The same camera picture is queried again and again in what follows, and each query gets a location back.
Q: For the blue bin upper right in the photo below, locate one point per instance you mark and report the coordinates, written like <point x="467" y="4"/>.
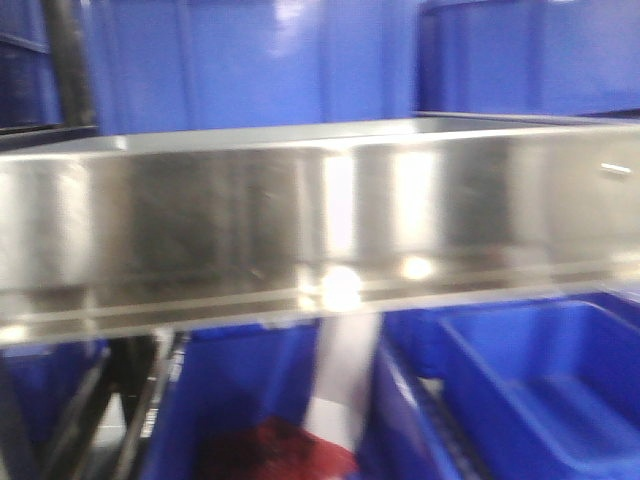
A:
<point x="528" y="57"/>

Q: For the blue bin lower right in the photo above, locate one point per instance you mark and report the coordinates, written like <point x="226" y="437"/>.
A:
<point x="526" y="389"/>

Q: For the blue bin upper middle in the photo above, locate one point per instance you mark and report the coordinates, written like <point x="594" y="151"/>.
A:
<point x="183" y="65"/>

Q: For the steel shelf front beam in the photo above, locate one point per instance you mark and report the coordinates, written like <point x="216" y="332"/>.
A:
<point x="122" y="235"/>

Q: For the red parts in bin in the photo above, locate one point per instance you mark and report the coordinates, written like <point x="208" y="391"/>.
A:
<point x="273" y="449"/>

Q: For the blue bin with red parts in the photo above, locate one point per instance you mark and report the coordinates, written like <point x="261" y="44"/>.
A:
<point x="231" y="378"/>

